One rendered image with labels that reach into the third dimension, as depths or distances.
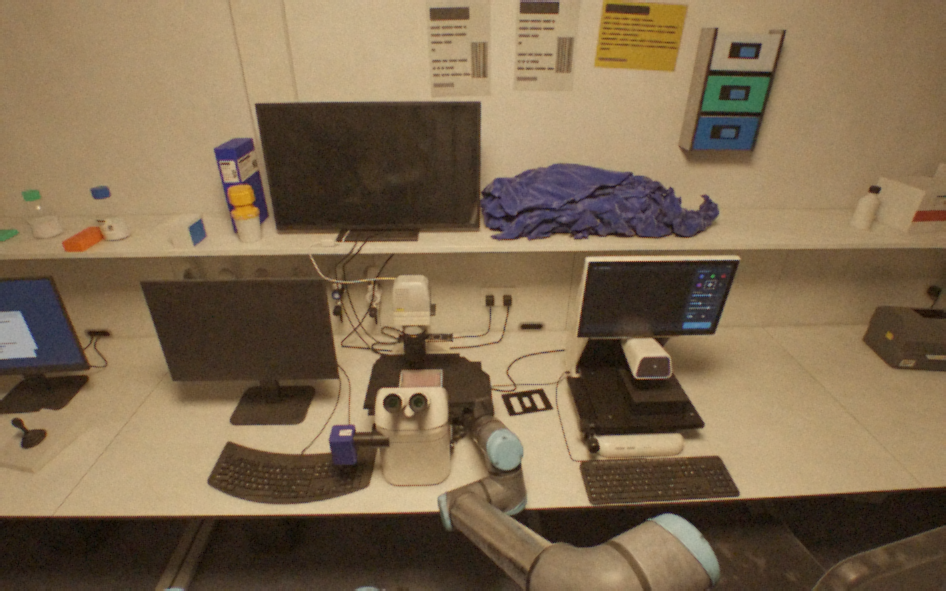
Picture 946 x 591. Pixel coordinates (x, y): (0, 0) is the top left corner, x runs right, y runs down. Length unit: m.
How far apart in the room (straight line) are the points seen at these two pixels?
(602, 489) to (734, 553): 0.54
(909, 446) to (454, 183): 1.72
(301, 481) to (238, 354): 0.43
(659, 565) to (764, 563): 1.10
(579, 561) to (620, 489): 0.73
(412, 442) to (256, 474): 0.50
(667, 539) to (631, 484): 0.71
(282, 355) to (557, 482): 0.91
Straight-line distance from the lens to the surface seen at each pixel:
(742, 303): 2.33
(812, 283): 2.46
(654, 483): 1.53
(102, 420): 2.05
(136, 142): 2.20
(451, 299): 1.95
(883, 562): 1.37
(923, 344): 2.48
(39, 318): 2.01
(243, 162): 1.83
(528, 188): 1.71
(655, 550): 0.79
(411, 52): 1.82
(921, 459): 2.07
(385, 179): 1.64
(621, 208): 1.69
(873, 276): 2.63
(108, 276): 2.35
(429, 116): 1.60
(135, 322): 2.42
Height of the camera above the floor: 1.89
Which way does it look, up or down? 30 degrees down
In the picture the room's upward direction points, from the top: straight up
